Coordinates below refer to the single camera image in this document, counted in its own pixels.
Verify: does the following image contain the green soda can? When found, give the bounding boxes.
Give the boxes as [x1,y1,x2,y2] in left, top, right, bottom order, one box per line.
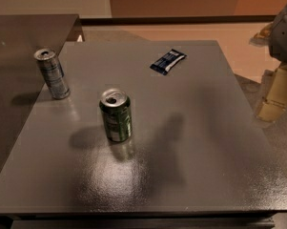
[99,88,132,142]

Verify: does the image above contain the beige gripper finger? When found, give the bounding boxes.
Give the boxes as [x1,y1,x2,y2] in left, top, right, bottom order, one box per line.
[256,63,287,122]
[254,23,273,39]

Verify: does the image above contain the blue rxbar blueberry wrapper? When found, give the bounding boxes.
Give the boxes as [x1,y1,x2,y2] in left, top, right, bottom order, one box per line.
[150,49,187,75]

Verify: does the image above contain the slim silver blue can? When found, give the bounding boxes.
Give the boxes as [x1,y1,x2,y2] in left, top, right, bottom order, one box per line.
[34,48,70,99]

